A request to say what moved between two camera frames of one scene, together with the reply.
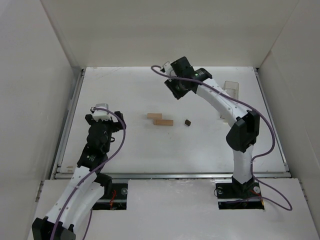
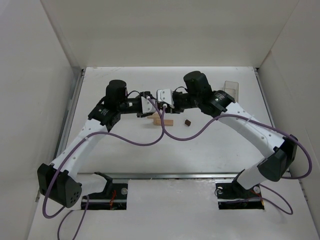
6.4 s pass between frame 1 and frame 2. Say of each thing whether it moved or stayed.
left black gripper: moved
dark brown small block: stayed
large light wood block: stayed
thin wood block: stayed
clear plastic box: stayed
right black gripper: moved
